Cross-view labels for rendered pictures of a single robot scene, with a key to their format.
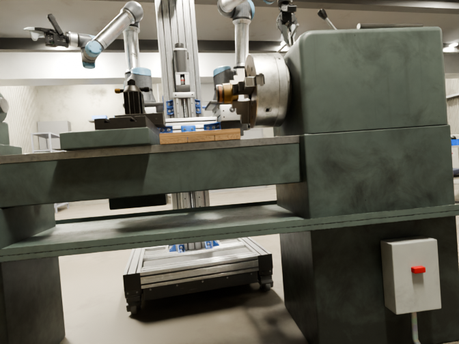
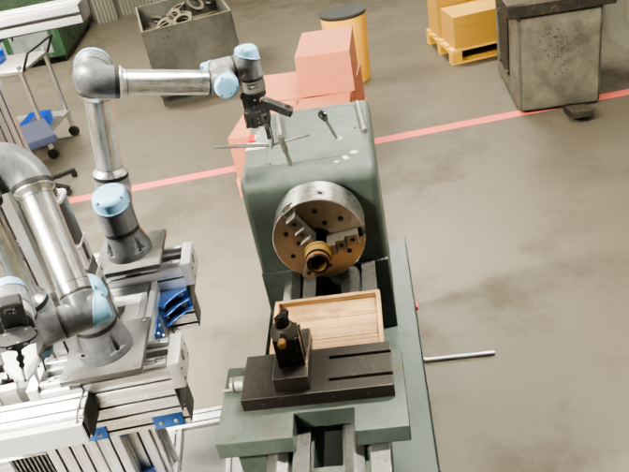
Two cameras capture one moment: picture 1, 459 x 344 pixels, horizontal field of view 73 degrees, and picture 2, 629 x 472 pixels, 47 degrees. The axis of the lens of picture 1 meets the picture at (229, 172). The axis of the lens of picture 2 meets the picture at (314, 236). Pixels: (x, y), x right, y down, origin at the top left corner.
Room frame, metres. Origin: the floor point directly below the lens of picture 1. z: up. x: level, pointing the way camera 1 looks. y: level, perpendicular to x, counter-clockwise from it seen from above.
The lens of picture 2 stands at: (0.88, 1.88, 2.38)
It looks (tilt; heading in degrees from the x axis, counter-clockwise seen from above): 32 degrees down; 284
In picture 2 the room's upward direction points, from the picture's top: 12 degrees counter-clockwise
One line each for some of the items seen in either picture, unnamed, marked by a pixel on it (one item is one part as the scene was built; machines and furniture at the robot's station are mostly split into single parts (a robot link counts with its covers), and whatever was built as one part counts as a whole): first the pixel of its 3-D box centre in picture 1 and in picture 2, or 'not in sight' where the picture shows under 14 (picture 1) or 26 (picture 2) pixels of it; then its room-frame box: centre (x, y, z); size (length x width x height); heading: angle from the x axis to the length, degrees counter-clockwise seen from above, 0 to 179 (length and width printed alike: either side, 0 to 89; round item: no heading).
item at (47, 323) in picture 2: (89, 57); (36, 333); (1.82, 0.77, 1.46); 0.11 x 0.08 x 0.11; 34
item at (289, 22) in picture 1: (285, 14); (256, 108); (1.53, -0.33, 1.48); 0.09 x 0.08 x 0.12; 6
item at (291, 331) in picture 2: (132, 90); (283, 328); (1.38, 0.40, 1.13); 0.08 x 0.08 x 0.03
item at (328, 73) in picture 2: not in sight; (300, 107); (1.98, -3.00, 0.38); 1.35 x 1.05 x 0.76; 101
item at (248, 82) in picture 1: (247, 85); (344, 238); (1.26, -0.10, 1.09); 0.12 x 0.11 x 0.05; 6
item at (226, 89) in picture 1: (227, 93); (318, 256); (1.35, -0.02, 1.08); 0.09 x 0.09 x 0.09; 6
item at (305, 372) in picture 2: (141, 121); (293, 359); (1.38, 0.38, 1.00); 0.20 x 0.10 x 0.05; 96
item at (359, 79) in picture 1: (345, 93); (316, 182); (1.43, -0.56, 1.06); 0.59 x 0.48 x 0.39; 96
